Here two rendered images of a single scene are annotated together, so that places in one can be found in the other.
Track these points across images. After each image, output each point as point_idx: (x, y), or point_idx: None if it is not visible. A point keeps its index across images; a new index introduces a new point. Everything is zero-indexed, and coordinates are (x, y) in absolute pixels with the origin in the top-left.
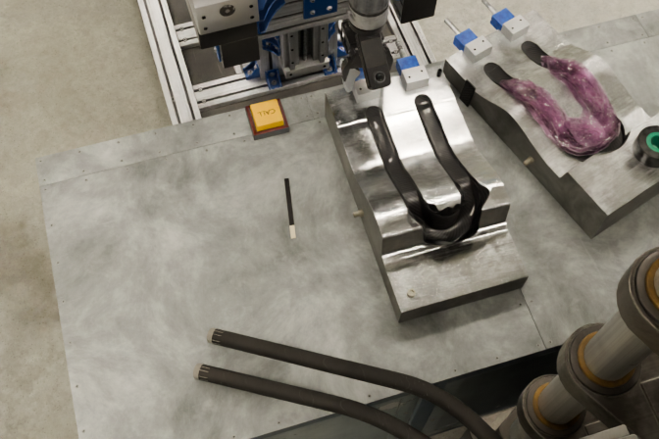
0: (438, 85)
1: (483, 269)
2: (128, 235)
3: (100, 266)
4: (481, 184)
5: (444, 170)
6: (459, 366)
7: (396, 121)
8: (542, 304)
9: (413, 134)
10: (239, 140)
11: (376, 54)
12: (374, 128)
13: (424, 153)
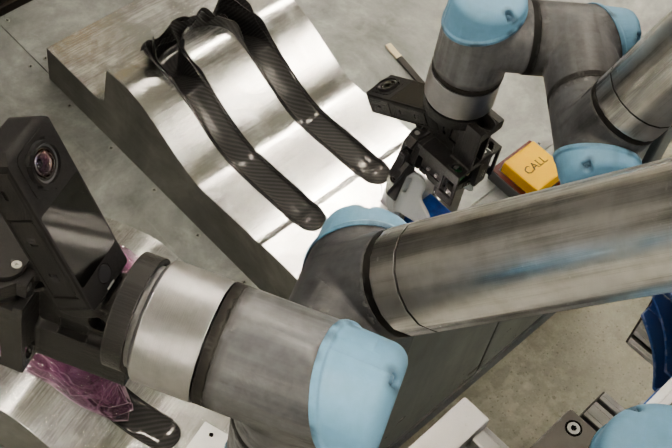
0: (296, 253)
1: (113, 37)
2: None
3: None
4: (161, 79)
5: (223, 105)
6: None
7: (333, 173)
8: (13, 67)
9: (297, 163)
10: (545, 142)
11: (412, 95)
12: (361, 155)
13: (267, 142)
